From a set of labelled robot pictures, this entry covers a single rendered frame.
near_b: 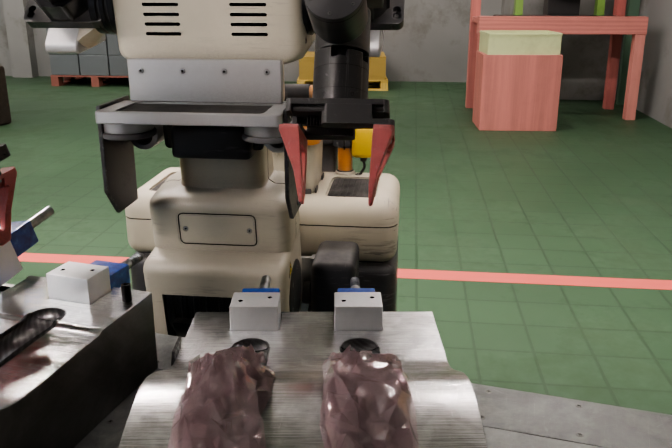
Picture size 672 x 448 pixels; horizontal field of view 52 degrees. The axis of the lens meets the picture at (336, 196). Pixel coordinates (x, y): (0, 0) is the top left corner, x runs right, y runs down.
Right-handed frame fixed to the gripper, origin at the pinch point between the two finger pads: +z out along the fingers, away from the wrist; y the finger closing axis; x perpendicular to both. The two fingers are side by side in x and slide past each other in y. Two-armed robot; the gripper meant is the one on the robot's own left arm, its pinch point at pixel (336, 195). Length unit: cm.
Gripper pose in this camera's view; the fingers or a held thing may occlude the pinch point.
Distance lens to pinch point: 68.5
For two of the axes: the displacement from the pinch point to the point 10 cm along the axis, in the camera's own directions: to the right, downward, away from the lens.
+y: 10.0, 0.3, -1.0
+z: -0.4, 9.9, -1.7
